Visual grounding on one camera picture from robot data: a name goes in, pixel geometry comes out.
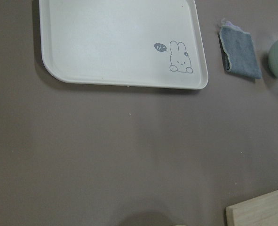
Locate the cream rabbit tray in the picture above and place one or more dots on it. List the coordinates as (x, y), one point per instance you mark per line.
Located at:
(139, 43)

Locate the grey folded cloth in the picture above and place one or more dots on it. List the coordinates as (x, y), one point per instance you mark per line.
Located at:
(238, 48)

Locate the wooden cutting board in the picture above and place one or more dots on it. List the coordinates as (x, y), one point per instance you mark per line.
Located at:
(259, 211)

